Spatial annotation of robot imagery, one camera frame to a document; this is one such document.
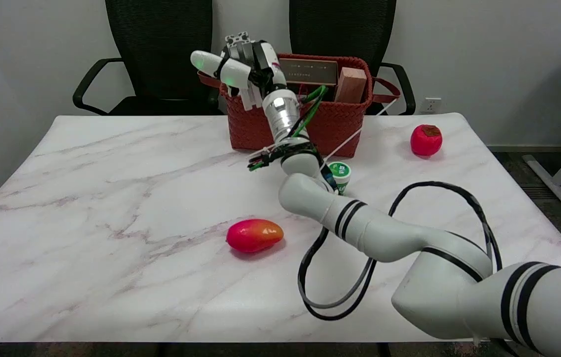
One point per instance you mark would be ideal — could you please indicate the white wall socket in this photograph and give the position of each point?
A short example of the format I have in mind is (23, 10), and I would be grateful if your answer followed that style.
(432, 105)

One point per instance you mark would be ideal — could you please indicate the red orange mango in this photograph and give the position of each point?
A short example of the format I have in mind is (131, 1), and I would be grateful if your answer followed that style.
(253, 235)

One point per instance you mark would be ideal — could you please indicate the white zip tie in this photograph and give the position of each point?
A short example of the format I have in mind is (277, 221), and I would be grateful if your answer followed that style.
(355, 135)

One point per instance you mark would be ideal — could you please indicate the brown woven storage basket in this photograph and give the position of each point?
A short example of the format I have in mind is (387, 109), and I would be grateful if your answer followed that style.
(340, 124)

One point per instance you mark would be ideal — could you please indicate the dark brown rectangular box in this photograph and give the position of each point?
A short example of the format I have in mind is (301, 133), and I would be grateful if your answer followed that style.
(308, 71)

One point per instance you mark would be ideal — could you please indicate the green white gum bottle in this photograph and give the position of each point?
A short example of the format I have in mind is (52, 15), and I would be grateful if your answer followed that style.
(341, 172)

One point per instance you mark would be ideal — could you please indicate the black mesh office chair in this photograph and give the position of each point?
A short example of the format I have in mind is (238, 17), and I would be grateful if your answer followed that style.
(161, 44)
(340, 27)

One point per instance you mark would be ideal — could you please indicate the red persimmon fruit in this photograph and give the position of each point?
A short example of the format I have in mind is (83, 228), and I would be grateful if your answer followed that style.
(426, 140)

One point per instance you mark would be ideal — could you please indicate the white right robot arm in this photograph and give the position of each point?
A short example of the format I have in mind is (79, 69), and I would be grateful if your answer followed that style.
(384, 233)

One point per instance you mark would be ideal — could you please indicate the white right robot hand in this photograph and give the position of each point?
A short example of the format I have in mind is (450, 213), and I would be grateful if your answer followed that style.
(235, 72)

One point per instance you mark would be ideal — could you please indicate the light wooden block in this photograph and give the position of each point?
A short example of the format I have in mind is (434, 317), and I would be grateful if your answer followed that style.
(351, 84)

